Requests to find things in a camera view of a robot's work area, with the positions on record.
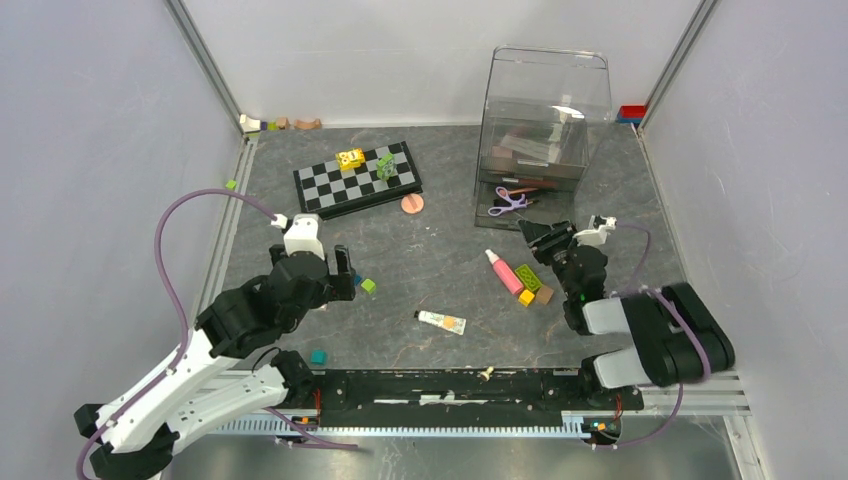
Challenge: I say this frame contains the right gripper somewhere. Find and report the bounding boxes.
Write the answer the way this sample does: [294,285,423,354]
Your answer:
[517,218,582,299]

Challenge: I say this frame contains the pink pencil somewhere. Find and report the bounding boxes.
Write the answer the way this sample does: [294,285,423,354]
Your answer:
[507,188,540,196]

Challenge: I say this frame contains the pink bottle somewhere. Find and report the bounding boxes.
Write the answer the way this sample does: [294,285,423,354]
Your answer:
[484,249,524,296]

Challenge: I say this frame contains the peach powder puff brush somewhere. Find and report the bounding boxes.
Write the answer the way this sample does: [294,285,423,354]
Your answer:
[400,193,424,215]

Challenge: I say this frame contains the white cream tube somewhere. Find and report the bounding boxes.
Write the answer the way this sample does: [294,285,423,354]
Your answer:
[414,310,466,335]

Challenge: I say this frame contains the clear acrylic makeup organizer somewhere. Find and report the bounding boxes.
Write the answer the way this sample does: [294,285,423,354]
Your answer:
[474,45,612,230]

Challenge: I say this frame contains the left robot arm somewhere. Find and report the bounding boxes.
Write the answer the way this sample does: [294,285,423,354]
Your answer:
[74,245,355,479]

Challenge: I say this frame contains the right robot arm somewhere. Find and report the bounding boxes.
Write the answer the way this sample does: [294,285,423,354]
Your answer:
[518,216,736,408]

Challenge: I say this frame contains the small green cube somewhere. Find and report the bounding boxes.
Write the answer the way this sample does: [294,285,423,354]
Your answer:
[361,278,377,294]

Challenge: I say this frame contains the green lego brick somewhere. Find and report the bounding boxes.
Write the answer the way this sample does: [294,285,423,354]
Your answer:
[514,264,543,292]

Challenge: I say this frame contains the brown wooden cube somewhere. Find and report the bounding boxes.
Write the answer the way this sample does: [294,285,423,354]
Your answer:
[535,285,554,305]

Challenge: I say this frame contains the yellow cube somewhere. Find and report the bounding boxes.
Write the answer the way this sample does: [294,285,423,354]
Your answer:
[518,289,535,307]

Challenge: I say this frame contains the teal cube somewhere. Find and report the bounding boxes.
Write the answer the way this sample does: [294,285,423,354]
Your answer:
[310,349,328,366]

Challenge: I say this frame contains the black white chessboard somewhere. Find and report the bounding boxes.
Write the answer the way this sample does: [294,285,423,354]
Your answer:
[293,141,423,220]

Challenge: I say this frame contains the green toy block on chessboard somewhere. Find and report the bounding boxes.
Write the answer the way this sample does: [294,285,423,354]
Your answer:
[376,153,397,182]

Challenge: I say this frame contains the yellow toy block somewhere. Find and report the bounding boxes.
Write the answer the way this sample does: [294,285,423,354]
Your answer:
[335,148,365,171]

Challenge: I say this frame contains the white chess pawn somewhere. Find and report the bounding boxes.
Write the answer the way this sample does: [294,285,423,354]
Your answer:
[478,367,494,382]

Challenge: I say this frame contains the red blue bricks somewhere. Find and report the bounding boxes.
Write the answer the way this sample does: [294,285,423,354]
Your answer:
[616,105,647,125]

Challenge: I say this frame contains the wooden blocks in corner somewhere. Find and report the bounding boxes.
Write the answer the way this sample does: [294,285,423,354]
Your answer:
[238,114,323,134]

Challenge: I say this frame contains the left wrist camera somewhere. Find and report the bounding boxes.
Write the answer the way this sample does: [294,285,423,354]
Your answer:
[270,213,326,260]

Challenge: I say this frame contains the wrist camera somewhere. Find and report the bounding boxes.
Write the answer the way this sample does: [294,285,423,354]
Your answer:
[270,213,326,260]
[573,215,617,247]

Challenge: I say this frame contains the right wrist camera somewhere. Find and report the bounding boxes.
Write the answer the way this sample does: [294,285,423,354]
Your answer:
[573,215,617,247]

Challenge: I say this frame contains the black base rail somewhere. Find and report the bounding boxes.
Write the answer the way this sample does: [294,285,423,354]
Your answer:
[281,368,644,428]

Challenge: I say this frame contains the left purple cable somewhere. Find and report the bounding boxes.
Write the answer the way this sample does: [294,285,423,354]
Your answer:
[74,188,287,480]

